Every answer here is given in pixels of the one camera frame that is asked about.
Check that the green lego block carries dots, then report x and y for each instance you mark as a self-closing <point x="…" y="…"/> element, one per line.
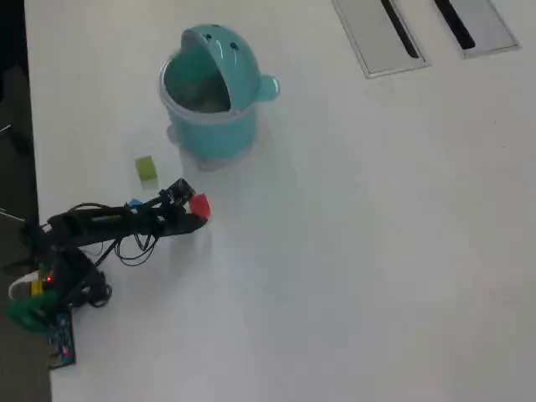
<point x="145" y="168"/>

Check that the small wrist camera board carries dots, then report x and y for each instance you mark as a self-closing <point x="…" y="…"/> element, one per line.
<point x="179" y="192"/>

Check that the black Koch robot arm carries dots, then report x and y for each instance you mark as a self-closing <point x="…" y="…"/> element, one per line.
<point x="84" y="228"/>

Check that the blue lego block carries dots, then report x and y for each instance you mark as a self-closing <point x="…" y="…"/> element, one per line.
<point x="135" y="203"/>

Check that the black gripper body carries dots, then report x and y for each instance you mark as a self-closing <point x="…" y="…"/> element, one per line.
<point x="163" y="215"/>

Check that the teal whale-shaped bin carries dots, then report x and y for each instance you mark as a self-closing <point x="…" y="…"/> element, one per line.
<point x="213" y="125"/>

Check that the green table clamp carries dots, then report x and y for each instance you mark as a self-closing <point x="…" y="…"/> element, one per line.
<point x="29" y="312"/>

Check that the blue controller circuit board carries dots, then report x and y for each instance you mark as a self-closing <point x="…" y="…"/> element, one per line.
<point x="63" y="339"/>

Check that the yellow clamp knob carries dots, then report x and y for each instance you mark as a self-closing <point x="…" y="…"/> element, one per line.
<point x="37" y="288"/>

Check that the red lego block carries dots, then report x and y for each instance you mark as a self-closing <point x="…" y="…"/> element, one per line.
<point x="201" y="205"/>

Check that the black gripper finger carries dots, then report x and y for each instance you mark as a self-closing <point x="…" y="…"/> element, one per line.
<point x="186" y="225"/>
<point x="186" y="207"/>

